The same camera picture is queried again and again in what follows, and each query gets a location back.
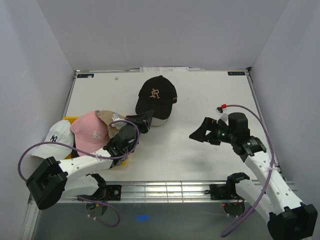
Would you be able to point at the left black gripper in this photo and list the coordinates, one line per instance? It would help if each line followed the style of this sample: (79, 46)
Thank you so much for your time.
(143, 120)

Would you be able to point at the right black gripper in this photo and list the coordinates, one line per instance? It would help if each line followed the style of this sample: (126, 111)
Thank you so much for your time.
(208, 124)

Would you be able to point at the black baseball cap gold R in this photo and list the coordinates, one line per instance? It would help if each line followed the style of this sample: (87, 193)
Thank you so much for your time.
(157, 94)

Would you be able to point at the beige baseball cap black R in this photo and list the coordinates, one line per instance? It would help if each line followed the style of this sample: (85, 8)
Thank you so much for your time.
(106, 117)

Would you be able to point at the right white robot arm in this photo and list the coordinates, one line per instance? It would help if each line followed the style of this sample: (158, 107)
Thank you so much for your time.
(287, 216)

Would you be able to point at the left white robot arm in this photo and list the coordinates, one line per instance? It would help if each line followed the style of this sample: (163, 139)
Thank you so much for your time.
(56, 179)

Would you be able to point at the pink baseball cap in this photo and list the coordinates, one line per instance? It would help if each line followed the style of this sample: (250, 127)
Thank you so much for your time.
(90, 132)

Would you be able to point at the white NY baseball cap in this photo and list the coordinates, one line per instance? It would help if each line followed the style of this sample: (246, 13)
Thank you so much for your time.
(61, 133)

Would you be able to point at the yellow plastic tray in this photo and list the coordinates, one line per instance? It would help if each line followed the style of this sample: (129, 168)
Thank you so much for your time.
(74, 154)

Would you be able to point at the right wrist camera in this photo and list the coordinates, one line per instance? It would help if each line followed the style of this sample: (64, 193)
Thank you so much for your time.
(222, 112)

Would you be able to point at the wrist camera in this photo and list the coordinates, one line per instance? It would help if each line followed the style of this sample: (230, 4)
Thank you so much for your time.
(116, 120)
(222, 112)

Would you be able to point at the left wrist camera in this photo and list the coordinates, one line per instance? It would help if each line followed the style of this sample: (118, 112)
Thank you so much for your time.
(116, 120)

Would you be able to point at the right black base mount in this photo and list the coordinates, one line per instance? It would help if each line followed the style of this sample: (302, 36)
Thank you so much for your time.
(221, 192)

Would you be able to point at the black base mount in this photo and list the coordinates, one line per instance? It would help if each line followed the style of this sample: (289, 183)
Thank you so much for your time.
(221, 192)
(112, 192)

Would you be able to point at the aluminium front rail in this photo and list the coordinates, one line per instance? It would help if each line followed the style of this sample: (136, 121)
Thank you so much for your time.
(132, 192)

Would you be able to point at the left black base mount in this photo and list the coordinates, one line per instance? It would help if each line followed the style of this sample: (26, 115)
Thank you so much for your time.
(112, 192)

